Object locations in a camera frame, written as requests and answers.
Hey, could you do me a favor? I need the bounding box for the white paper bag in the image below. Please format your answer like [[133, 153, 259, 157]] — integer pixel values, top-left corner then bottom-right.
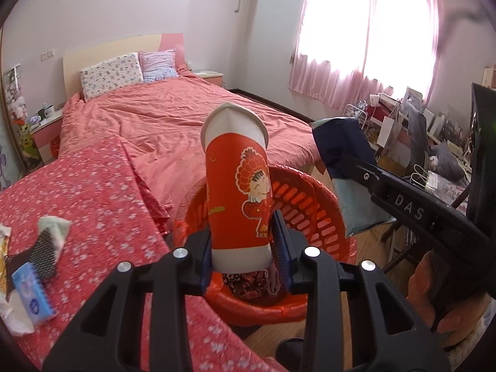
[[378, 116, 407, 150]]

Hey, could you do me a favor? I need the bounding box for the pink curtain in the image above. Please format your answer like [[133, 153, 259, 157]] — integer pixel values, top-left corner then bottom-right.
[[287, 0, 446, 111]]

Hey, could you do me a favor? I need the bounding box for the black mesh white sock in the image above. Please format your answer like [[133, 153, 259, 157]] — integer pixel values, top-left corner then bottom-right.
[[30, 216, 73, 281]]

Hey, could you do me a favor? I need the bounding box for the red paper bag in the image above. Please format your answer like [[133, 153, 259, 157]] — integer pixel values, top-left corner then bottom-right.
[[368, 101, 404, 125]]

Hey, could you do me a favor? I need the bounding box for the blue tissue packet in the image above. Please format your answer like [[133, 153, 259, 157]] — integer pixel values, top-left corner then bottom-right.
[[11, 262, 58, 324]]

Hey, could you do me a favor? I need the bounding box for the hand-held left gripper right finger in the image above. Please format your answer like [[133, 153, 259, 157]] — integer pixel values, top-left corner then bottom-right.
[[271, 209, 452, 372]]

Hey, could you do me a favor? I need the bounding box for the person's right leg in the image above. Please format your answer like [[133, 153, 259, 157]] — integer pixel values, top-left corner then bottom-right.
[[274, 338, 307, 370]]

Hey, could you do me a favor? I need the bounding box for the grey office chair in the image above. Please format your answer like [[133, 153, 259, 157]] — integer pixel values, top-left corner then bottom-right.
[[407, 103, 432, 171]]

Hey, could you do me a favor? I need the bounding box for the beige bag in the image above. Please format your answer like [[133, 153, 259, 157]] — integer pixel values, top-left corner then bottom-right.
[[0, 290, 35, 336]]

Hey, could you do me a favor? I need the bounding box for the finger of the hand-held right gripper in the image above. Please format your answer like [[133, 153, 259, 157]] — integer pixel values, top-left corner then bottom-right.
[[340, 153, 391, 202]]

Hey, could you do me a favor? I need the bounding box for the pink bed with quilt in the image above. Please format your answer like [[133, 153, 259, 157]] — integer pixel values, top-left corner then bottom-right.
[[60, 73, 324, 218]]

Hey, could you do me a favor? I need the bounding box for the orange plastic laundry basket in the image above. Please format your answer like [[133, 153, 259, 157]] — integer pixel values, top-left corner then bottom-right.
[[174, 165, 358, 326]]

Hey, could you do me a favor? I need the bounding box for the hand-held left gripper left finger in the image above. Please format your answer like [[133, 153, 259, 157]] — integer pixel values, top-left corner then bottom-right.
[[42, 228, 213, 372]]

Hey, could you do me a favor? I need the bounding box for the cream pink bed headboard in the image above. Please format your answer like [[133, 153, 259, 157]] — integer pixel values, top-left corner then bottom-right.
[[63, 33, 186, 101]]

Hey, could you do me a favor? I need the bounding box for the green yellow plush toy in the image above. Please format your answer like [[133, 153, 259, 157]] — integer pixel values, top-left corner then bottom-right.
[[15, 120, 39, 159]]

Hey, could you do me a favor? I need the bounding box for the navy and light blue cloth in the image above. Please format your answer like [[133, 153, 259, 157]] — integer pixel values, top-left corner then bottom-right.
[[311, 117, 396, 238]]

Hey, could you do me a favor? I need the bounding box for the red plaid cloth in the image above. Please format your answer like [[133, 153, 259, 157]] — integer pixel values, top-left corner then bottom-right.
[[223, 270, 272, 301]]

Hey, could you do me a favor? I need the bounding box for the grey clothing pile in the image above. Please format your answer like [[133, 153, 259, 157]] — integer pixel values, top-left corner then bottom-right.
[[430, 141, 471, 187]]

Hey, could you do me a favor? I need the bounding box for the pink nightstand with mugs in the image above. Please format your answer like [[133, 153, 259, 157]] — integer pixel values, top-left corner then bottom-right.
[[30, 112, 64, 163]]

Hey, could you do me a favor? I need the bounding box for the clear plastic bag with handles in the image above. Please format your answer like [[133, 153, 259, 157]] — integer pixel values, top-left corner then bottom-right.
[[411, 165, 438, 192]]

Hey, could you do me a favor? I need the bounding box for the pink striped pillow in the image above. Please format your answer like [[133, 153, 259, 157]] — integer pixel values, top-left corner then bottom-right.
[[139, 48, 179, 83]]

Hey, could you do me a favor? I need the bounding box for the red floral tablecloth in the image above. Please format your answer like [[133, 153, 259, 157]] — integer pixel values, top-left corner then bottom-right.
[[0, 137, 280, 372]]

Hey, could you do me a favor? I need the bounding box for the person's right hand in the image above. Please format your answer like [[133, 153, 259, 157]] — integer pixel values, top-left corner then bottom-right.
[[407, 251, 491, 351]]

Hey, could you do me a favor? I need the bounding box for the yellow snack wrapper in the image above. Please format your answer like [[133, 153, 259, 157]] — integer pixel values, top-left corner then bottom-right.
[[0, 225, 12, 303]]

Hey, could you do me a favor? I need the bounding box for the red white cartoon sock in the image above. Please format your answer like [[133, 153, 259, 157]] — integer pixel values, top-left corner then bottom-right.
[[201, 102, 277, 273]]

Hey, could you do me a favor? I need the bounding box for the floral print pillow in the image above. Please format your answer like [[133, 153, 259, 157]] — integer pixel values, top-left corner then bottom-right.
[[79, 52, 144, 102]]

